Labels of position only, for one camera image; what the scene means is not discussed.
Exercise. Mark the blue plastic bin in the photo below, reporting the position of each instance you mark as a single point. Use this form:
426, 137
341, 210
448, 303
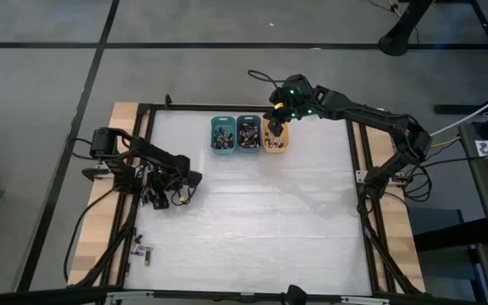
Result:
248, 119

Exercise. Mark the dark desk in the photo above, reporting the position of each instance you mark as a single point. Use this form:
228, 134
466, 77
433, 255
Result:
481, 203

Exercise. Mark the black crossbeam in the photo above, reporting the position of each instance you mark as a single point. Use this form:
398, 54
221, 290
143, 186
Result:
36, 295

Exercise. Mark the silver metal bracket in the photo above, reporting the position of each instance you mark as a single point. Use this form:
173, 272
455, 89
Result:
129, 295
364, 301

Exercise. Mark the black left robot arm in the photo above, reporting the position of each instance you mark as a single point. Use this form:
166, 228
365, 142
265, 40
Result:
142, 152

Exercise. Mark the black frame clamp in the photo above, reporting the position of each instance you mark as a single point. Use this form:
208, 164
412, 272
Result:
168, 101

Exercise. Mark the yellow plastic bin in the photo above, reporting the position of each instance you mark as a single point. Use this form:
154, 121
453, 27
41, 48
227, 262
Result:
286, 142

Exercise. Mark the silver black battery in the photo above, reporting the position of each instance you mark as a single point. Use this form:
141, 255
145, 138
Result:
217, 140

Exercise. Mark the slim black copper Duracell battery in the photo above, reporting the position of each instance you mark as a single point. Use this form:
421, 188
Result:
277, 142
269, 142

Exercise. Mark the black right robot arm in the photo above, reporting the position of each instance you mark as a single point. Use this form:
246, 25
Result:
375, 120

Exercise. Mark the black metal leg frame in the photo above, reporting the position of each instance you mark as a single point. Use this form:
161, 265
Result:
456, 109

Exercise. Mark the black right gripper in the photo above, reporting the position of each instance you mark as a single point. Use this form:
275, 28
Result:
297, 99

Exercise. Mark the teal plastic bin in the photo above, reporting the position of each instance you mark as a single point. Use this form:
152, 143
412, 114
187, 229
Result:
223, 120

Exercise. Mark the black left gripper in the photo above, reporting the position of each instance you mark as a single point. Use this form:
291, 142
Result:
184, 173

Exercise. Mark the black stand pole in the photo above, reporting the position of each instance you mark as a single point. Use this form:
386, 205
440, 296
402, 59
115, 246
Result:
400, 34

